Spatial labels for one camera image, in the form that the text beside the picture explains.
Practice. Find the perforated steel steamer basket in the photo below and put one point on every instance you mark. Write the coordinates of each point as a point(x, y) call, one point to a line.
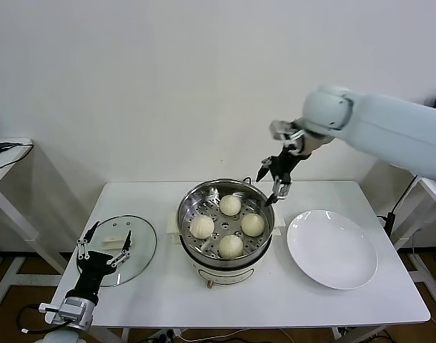
point(189, 203)

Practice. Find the round white plate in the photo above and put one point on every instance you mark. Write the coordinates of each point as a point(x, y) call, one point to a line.
point(329, 250)

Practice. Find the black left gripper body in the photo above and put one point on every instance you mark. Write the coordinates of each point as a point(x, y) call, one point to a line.
point(96, 264)

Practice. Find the white side table with adapter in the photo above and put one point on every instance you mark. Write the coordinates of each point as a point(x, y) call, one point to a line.
point(10, 216)

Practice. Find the white steamed baozi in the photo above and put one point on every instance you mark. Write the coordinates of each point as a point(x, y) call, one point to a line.
point(230, 205)
point(202, 227)
point(231, 247)
point(253, 225)

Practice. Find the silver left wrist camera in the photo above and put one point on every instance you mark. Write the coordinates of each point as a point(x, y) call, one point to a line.
point(70, 308)

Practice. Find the white floor power strip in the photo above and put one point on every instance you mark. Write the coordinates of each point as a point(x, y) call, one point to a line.
point(168, 336)

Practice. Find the round glass pot lid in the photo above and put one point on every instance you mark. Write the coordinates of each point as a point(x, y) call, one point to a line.
point(142, 246)

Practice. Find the white electric cooking pot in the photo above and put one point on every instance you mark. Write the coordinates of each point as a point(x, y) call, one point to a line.
point(225, 276)

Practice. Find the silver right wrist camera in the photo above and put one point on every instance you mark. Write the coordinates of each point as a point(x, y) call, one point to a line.
point(280, 130)

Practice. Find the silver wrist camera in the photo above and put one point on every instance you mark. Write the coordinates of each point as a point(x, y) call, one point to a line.
point(70, 308)
point(280, 130)

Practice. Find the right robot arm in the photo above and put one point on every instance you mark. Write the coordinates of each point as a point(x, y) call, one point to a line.
point(382, 118)

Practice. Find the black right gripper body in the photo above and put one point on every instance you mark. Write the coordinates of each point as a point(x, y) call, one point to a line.
point(286, 164)

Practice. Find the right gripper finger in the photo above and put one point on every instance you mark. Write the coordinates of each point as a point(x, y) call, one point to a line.
point(282, 189)
point(265, 167)

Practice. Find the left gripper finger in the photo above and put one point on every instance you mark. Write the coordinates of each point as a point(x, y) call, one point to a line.
point(91, 232)
point(127, 241)

